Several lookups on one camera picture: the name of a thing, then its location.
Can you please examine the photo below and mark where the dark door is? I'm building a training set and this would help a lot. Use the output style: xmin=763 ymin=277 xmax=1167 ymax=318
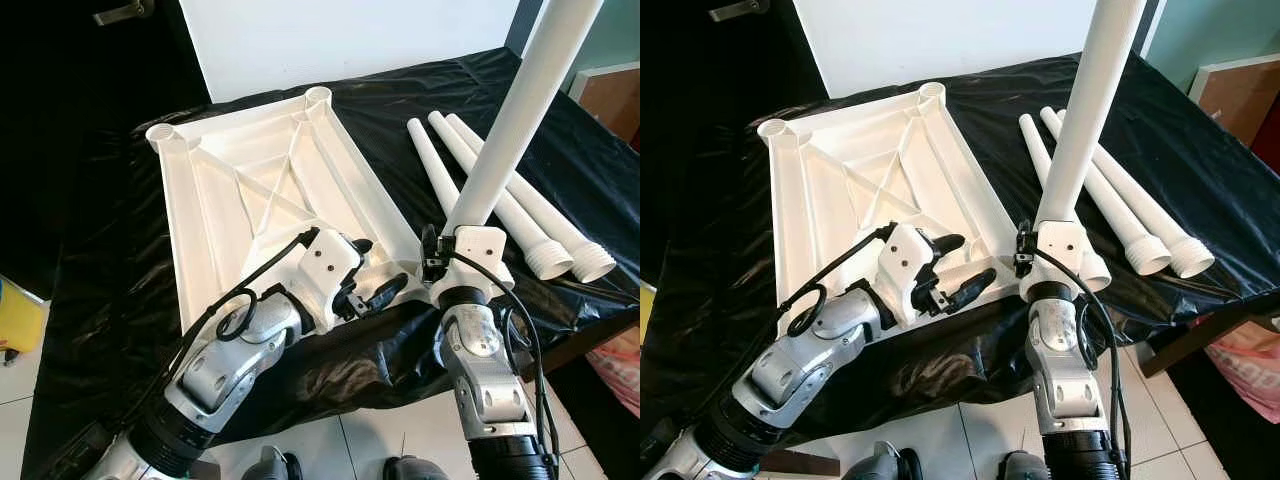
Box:
xmin=640 ymin=0 xmax=816 ymax=271
xmin=0 ymin=0 xmax=216 ymax=301

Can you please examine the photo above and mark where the brown wooden table beam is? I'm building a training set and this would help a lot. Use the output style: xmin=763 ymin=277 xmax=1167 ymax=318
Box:
xmin=545 ymin=310 xmax=641 ymax=381
xmin=1140 ymin=310 xmax=1280 ymax=379

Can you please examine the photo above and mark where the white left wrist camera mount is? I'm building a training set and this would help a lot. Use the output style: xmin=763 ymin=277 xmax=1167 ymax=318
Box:
xmin=873 ymin=222 xmax=941 ymax=326
xmin=295 ymin=228 xmax=366 ymax=331

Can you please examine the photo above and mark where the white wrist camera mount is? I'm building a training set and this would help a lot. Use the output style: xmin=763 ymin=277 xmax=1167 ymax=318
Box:
xmin=295 ymin=228 xmax=366 ymax=331
xmin=873 ymin=222 xmax=941 ymax=326
xmin=430 ymin=226 xmax=516 ymax=306
xmin=1020 ymin=220 xmax=1086 ymax=301

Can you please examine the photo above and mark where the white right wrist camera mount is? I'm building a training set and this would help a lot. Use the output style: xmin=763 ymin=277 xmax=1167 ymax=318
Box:
xmin=430 ymin=226 xmax=516 ymax=306
xmin=1020 ymin=220 xmax=1086 ymax=301

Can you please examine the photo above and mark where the brown wooden box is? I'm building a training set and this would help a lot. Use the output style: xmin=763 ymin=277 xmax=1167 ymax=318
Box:
xmin=1188 ymin=55 xmax=1280 ymax=151
xmin=570 ymin=62 xmax=641 ymax=146

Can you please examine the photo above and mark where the white plastic table leg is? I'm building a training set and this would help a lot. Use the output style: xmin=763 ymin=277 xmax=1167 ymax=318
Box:
xmin=440 ymin=0 xmax=606 ymax=238
xmin=406 ymin=117 xmax=466 ymax=216
xmin=428 ymin=110 xmax=573 ymax=281
xmin=445 ymin=112 xmax=618 ymax=284
xmin=1056 ymin=108 xmax=1216 ymax=279
xmin=1035 ymin=0 xmax=1148 ymax=229
xmin=1040 ymin=106 xmax=1173 ymax=278
xmin=1018 ymin=113 xmax=1113 ymax=293

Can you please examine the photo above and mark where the black plastic table cover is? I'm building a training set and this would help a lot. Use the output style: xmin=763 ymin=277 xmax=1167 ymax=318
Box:
xmin=640 ymin=50 xmax=1280 ymax=471
xmin=20 ymin=45 xmax=641 ymax=480

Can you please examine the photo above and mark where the grey door frame post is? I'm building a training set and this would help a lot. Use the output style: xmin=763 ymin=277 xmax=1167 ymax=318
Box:
xmin=505 ymin=0 xmax=546 ymax=56
xmin=1135 ymin=0 xmax=1166 ymax=56

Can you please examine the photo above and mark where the pink plastic bag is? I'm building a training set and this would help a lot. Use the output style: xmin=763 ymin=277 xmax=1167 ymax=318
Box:
xmin=1205 ymin=320 xmax=1280 ymax=426
xmin=585 ymin=325 xmax=641 ymax=416

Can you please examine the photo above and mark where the white plastic table top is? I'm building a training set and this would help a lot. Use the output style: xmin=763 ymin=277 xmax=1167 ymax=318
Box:
xmin=145 ymin=87 xmax=431 ymax=336
xmin=755 ymin=82 xmax=1036 ymax=331

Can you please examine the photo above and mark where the metal door handle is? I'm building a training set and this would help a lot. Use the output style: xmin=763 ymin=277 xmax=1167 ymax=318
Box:
xmin=93 ymin=0 xmax=156 ymax=26
xmin=708 ymin=0 xmax=771 ymax=23

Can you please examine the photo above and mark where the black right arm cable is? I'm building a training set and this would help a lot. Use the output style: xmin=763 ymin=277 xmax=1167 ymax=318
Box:
xmin=1030 ymin=250 xmax=1131 ymax=471
xmin=445 ymin=250 xmax=556 ymax=471

